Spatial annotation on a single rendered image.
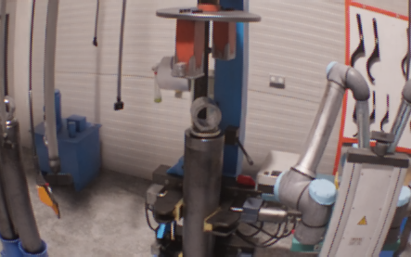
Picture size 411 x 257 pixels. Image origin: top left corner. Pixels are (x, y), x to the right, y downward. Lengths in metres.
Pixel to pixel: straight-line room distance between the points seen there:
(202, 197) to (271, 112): 2.08
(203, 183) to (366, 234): 1.19
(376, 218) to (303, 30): 2.82
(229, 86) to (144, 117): 2.26
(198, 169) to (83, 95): 3.03
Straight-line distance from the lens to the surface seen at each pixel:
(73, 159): 4.76
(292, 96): 4.42
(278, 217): 2.71
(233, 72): 2.80
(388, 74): 4.33
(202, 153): 2.47
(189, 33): 2.16
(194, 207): 2.63
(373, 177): 1.71
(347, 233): 1.83
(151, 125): 4.96
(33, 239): 3.25
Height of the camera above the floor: 2.38
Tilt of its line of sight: 21 degrees down
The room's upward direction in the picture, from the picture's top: 2 degrees clockwise
